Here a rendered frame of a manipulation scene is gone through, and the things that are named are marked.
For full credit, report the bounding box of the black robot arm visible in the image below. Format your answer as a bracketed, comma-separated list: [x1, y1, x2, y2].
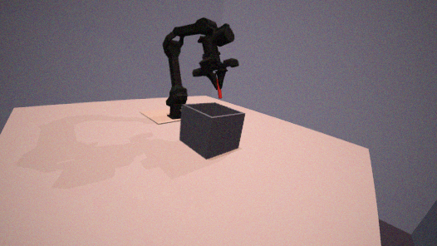
[162, 17, 234, 119]

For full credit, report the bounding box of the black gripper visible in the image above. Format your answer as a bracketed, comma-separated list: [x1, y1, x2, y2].
[193, 49, 239, 90]

